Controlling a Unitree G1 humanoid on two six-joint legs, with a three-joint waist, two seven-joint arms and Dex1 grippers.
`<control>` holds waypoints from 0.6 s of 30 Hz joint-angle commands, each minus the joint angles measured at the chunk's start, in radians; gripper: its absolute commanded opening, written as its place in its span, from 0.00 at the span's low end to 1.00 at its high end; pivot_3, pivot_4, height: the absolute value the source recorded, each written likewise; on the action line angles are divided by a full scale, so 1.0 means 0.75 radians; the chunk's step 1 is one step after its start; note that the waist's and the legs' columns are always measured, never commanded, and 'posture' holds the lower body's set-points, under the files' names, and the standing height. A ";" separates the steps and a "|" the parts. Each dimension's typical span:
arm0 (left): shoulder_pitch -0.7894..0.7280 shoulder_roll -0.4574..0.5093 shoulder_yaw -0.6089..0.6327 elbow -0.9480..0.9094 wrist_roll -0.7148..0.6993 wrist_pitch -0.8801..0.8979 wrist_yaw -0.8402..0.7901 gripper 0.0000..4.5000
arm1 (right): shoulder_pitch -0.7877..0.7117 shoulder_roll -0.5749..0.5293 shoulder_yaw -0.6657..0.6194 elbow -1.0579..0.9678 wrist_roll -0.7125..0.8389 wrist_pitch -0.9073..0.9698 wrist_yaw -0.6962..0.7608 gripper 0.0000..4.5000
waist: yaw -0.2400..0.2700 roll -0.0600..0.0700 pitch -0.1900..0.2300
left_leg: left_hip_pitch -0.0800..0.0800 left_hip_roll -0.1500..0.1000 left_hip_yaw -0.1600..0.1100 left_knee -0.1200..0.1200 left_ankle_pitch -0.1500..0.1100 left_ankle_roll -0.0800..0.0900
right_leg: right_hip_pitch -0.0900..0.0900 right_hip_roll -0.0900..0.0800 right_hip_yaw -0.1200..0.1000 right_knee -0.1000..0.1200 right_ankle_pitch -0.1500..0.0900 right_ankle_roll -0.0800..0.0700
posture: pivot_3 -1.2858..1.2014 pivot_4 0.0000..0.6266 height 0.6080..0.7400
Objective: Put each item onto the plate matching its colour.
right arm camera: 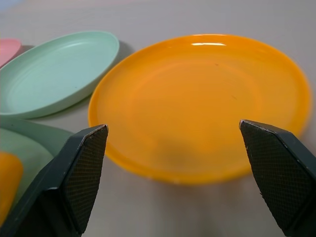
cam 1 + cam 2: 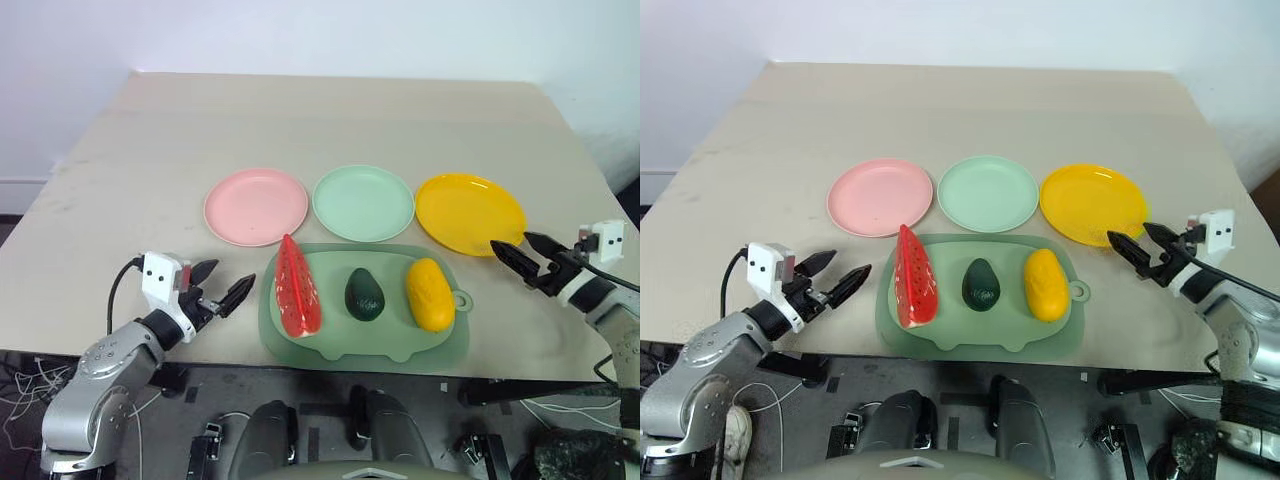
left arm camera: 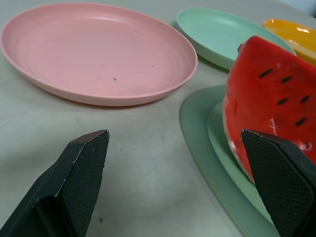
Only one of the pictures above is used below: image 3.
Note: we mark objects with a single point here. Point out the green oval tray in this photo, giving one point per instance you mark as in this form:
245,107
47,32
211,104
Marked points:
209,153

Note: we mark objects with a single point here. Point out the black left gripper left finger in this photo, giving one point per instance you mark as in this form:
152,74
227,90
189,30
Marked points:
74,187

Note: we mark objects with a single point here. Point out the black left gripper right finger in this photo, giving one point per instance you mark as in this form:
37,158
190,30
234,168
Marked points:
284,182

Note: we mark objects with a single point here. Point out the pink round plate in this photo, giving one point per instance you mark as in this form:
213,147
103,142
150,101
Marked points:
98,54

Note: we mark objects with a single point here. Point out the green round plate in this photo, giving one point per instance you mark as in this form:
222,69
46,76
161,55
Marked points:
217,34

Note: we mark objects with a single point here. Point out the yellow round plate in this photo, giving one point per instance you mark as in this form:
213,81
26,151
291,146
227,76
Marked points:
293,32

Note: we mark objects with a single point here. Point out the red watermelon slice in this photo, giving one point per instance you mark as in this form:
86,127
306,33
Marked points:
266,93

